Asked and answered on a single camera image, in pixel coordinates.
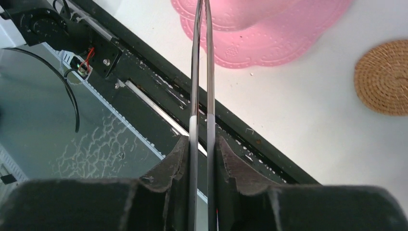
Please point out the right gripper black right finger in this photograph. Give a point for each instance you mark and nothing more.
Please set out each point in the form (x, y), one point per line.
(249, 201)

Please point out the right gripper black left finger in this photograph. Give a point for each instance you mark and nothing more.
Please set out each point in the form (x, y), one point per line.
(156, 201)

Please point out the pink three-tier cake stand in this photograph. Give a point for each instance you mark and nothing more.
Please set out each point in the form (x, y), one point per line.
(269, 32)

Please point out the light woven round coaster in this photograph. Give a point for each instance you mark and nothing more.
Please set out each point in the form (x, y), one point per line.
(381, 78)

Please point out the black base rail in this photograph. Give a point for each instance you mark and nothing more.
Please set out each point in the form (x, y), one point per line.
(84, 97)

